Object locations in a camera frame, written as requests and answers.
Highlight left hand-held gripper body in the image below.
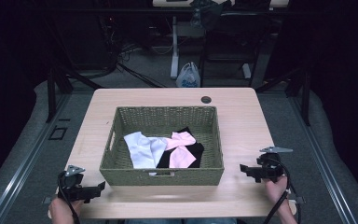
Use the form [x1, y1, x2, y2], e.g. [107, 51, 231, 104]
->
[57, 164, 100, 203]

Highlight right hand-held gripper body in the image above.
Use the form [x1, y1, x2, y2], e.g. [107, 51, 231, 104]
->
[255, 146, 294, 183]

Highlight person's right hand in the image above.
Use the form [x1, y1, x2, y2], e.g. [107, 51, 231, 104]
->
[263, 175, 291, 204]

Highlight person's left hand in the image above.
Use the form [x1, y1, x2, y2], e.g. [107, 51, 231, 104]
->
[48, 197, 86, 224]

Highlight black sock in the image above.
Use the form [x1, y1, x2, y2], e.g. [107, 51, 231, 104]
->
[156, 126, 206, 169]

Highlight white sock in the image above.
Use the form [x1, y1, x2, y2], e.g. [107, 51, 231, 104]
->
[123, 131, 169, 170]

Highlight black tape floor mark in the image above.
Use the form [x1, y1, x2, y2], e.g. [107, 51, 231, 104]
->
[48, 118, 72, 141]

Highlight green wicker basket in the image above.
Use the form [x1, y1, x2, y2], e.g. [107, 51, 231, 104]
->
[99, 105, 226, 187]

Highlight pink sock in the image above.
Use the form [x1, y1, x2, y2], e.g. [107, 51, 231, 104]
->
[168, 145, 198, 169]
[163, 131, 198, 151]

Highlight black metal stand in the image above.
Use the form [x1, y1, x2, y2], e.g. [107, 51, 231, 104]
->
[255, 66, 312, 127]
[44, 60, 105, 123]

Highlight white desk leg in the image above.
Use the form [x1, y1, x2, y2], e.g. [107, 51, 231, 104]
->
[241, 63, 253, 79]
[170, 15, 182, 79]

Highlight white plastic bag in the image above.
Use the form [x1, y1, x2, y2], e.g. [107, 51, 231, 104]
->
[175, 62, 201, 89]

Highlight black chair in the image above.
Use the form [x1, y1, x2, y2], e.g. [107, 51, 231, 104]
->
[198, 2, 273, 91]

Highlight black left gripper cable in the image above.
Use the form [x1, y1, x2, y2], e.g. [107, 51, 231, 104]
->
[57, 170, 82, 224]

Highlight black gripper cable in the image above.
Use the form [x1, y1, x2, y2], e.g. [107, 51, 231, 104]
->
[57, 170, 82, 224]
[261, 157, 293, 224]

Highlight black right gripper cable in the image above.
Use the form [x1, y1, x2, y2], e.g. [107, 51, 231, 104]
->
[261, 157, 293, 224]

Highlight black floor cables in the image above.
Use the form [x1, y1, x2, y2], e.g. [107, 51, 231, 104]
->
[97, 15, 171, 89]

